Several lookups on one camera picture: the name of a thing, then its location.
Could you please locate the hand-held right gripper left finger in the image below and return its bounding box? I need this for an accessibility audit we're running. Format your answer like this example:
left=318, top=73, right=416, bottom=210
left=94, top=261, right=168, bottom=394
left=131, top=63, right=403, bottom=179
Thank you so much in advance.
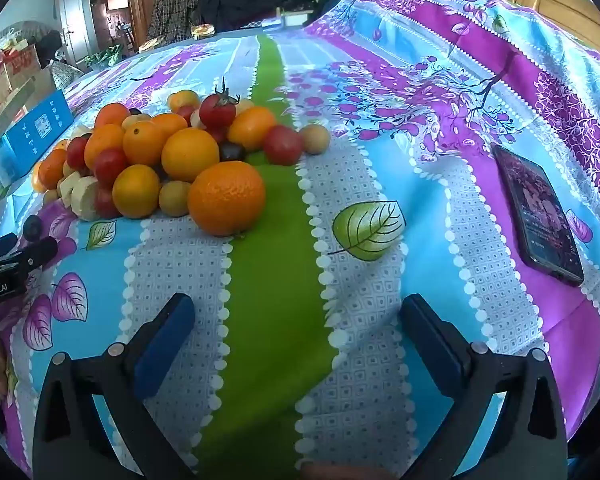
left=32, top=292, right=201, bottom=480

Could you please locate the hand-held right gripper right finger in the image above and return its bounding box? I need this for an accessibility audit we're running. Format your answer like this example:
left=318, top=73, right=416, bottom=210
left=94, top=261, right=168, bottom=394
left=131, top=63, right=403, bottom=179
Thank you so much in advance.
left=399, top=294, right=568, bottom=480

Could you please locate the pile of oranges and tomatoes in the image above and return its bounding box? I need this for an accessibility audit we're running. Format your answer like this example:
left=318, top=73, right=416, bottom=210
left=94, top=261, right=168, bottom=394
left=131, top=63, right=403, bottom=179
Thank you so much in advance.
left=30, top=77, right=331, bottom=238

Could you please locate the blue cardboard box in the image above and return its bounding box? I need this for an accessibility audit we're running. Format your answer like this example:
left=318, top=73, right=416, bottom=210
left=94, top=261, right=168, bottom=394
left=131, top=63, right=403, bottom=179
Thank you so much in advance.
left=0, top=89, right=75, bottom=186

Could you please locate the floral striped bedsheet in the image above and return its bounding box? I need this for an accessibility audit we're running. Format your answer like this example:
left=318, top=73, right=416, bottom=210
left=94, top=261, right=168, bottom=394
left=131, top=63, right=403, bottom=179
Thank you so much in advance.
left=0, top=0, right=600, bottom=480

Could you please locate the printed cardboard box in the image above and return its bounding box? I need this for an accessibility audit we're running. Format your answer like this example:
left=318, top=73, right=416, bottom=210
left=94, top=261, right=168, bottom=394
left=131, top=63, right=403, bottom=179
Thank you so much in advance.
left=0, top=72, right=56, bottom=111
left=0, top=44, right=42, bottom=86

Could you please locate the black smartphone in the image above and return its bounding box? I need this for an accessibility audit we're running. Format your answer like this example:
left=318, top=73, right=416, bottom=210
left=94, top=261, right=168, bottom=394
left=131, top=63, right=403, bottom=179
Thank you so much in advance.
left=492, top=144, right=586, bottom=288

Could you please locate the green bag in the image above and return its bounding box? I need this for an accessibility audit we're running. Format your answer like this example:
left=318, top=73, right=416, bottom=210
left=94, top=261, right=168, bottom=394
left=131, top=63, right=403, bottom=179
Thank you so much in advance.
left=85, top=46, right=123, bottom=71

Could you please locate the white door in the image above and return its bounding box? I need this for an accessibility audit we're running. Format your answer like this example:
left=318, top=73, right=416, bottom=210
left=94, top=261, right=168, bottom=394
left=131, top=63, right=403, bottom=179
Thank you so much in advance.
left=60, top=0, right=93, bottom=61

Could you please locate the wooden wardrobe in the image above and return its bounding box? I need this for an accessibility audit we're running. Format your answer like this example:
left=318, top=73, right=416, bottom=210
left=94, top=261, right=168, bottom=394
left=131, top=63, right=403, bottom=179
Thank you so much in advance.
left=125, top=0, right=206, bottom=51

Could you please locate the small tan box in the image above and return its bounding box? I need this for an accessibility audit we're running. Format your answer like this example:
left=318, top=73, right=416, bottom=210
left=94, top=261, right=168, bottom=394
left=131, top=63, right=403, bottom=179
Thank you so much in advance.
left=276, top=7, right=316, bottom=28

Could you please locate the wooden headboard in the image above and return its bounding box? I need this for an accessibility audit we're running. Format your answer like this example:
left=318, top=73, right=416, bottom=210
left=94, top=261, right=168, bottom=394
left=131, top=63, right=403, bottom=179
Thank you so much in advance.
left=430, top=0, right=600, bottom=61

